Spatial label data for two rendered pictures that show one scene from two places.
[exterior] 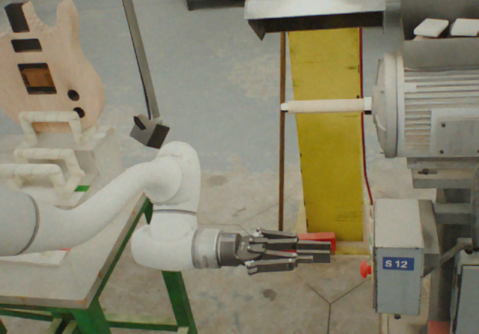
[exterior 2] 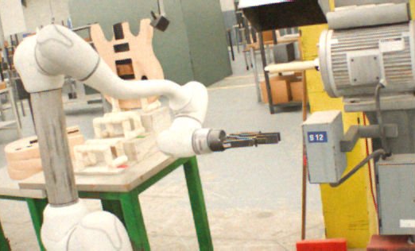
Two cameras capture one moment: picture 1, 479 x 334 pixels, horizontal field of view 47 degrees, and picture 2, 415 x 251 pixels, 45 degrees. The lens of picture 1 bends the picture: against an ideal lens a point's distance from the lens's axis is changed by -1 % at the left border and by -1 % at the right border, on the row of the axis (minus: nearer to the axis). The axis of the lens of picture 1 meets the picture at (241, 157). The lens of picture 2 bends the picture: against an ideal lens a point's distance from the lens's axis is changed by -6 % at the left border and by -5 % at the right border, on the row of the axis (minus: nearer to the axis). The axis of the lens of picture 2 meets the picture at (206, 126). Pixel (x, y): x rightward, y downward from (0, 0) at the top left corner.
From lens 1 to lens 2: 0.90 m
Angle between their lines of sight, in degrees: 23
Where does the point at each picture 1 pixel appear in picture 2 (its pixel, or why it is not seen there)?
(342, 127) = not seen: hidden behind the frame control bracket
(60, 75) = (137, 65)
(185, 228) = (190, 125)
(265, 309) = not seen: outside the picture
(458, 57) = (358, 21)
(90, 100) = not seen: hidden behind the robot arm
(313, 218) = (330, 227)
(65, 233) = (112, 80)
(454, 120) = (358, 56)
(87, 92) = (153, 76)
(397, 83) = (327, 40)
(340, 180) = (350, 191)
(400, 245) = (317, 122)
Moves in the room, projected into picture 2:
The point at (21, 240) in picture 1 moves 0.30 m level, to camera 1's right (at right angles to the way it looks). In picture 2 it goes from (89, 67) to (188, 48)
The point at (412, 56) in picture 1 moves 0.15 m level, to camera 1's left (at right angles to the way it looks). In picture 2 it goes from (332, 21) to (289, 28)
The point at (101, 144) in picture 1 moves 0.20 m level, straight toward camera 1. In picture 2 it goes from (158, 114) to (158, 123)
